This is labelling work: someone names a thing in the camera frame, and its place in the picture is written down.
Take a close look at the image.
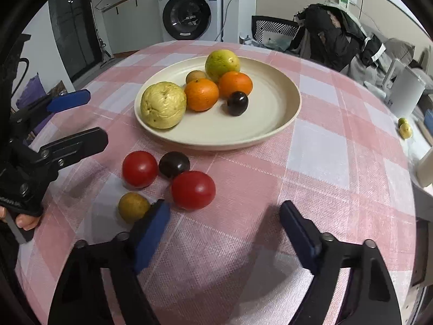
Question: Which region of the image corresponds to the white kitchen cabinet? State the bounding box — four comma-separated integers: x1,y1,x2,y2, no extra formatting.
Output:
101,0,163,55

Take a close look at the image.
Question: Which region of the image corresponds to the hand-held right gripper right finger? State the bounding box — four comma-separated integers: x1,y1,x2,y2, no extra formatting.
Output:
278,200,403,325

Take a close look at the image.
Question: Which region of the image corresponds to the purple bag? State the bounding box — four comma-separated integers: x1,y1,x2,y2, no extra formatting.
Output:
17,76,46,132

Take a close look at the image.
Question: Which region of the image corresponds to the green yellow guava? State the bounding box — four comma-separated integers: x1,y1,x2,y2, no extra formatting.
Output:
205,50,241,82

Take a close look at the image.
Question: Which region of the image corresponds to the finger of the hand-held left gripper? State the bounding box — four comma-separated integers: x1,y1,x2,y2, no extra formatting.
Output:
30,127,109,181
9,89,91,127

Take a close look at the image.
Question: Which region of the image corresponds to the black jacket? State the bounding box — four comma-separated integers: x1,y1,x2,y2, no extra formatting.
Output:
293,4,368,72

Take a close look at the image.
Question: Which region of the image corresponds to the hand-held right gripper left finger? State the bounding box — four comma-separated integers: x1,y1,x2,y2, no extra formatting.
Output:
47,199,171,325

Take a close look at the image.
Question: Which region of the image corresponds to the dark glass door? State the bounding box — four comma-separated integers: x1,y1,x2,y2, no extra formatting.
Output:
47,0,96,77

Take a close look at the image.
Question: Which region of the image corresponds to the cream round plate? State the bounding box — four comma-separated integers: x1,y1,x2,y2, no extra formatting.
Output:
134,56,301,151

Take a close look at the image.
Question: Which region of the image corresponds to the black chair with patterned cushion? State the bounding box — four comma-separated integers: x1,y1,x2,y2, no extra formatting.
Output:
252,16,300,47

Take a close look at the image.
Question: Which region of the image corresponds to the pink plaid tablecloth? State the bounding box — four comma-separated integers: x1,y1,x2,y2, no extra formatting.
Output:
15,40,417,325

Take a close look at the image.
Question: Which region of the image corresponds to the person's left hand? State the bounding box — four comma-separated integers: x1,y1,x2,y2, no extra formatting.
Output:
15,214,41,231

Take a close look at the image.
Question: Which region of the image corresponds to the red tomato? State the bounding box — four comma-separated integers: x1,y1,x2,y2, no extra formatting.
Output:
122,151,159,189
171,171,216,210

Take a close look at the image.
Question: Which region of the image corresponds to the white electric kettle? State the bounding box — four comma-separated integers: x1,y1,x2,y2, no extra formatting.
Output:
386,58,428,117

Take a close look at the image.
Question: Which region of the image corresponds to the white washing machine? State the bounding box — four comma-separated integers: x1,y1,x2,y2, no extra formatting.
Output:
157,0,224,43

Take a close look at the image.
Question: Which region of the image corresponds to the small brown kiwi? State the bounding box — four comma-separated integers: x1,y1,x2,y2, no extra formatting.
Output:
118,192,151,224
185,70,207,85

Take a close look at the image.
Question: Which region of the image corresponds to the dark purple plum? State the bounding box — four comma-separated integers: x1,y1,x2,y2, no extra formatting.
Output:
159,151,191,179
227,91,249,116

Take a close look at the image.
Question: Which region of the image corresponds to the grey pillow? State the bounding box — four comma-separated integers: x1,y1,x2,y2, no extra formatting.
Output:
382,37,415,66

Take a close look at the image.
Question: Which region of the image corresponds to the orange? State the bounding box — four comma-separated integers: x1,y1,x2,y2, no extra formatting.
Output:
184,79,220,112
218,71,254,99

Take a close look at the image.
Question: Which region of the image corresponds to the pale yellow guava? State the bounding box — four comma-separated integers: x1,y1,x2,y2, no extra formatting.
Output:
140,82,187,130

